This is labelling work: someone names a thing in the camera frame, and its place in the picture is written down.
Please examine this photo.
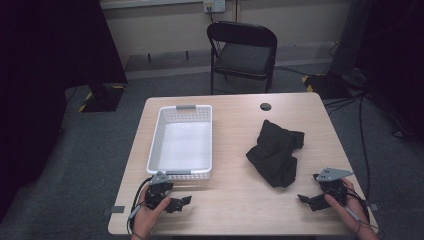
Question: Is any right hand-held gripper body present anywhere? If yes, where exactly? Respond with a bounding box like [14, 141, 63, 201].
[312, 167, 355, 208]

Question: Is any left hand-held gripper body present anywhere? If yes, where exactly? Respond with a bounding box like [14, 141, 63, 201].
[144, 170, 175, 211]

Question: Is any black cloth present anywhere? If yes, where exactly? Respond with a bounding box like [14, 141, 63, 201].
[245, 119, 306, 189]

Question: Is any white perforated plastic basket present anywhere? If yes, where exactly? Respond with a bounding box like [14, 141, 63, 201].
[146, 104, 214, 182]

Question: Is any person's left hand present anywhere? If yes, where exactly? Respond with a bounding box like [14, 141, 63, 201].
[131, 185, 172, 236]

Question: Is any person's right hand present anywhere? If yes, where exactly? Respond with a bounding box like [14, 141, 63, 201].
[324, 177, 372, 234]

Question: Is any black stand base yellow tape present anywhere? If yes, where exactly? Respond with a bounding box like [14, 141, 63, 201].
[78, 82, 127, 113]
[301, 71, 353, 100]

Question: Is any black curtain with grey edge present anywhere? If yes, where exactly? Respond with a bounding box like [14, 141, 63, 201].
[329, 0, 424, 142]

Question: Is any black folding chair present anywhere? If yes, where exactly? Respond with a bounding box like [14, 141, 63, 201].
[206, 20, 278, 96]

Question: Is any large black curtain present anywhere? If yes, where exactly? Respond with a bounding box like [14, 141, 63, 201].
[0, 0, 129, 224]

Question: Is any left hand-held gripper cable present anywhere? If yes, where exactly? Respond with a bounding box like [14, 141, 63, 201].
[125, 175, 154, 238]

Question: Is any hand-held gripper cable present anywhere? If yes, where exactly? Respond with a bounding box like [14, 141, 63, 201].
[125, 175, 154, 238]
[343, 186, 384, 238]

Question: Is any right hand-held gripper cable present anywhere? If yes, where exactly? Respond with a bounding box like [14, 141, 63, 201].
[343, 186, 384, 238]

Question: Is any black floor cable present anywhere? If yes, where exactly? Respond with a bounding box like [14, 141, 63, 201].
[322, 89, 374, 201]

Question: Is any white wall socket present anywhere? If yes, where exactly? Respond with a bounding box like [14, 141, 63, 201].
[202, 0, 227, 14]

